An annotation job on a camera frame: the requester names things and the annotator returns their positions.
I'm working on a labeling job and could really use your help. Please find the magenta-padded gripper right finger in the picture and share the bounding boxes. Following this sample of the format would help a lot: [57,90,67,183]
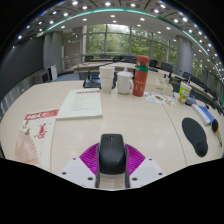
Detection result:
[124,143,166,189]

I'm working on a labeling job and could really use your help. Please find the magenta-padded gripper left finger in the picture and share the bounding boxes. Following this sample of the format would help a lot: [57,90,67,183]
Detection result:
[59,143,101,189]

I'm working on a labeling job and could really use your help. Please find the black computer mouse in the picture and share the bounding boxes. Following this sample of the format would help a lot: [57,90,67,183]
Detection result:
[97,133,128,176]

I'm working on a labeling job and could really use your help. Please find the black mouse pad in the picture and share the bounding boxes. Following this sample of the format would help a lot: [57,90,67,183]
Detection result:
[181,117,209,158]

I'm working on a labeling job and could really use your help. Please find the red and white poster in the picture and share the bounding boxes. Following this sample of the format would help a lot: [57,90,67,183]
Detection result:
[14,108,60,167]

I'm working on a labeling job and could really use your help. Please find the white paper booklet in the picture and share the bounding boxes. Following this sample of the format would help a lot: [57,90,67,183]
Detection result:
[55,88,104,120]

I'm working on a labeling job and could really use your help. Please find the colourful sticker sheet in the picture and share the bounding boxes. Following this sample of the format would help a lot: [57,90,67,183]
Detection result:
[143,91,177,107]

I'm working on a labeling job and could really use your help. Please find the white cardboard box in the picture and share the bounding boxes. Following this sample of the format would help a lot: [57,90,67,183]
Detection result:
[145,71,174,97]

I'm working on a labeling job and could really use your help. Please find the black conference microphone unit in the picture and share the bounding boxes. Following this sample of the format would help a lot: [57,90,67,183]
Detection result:
[185,95,198,107]
[82,73,102,89]

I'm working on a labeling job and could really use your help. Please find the blue and white book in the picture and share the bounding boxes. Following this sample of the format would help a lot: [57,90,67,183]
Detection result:
[191,103,216,126]

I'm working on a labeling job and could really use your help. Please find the red bottle with green band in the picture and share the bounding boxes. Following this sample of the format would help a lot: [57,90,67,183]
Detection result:
[132,55,151,98]

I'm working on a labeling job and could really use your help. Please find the green drink cup with straw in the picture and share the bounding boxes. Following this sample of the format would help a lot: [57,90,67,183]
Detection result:
[178,81,193,105]

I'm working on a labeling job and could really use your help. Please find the white paper cup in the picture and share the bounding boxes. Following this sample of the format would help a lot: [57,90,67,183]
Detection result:
[98,65,116,95]

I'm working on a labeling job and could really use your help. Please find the row of dark office chairs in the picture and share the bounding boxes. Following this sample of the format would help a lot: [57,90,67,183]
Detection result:
[83,54,221,98]

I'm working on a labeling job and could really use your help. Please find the ceiling spotlights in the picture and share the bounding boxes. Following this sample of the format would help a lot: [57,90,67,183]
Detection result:
[16,0,224,81]

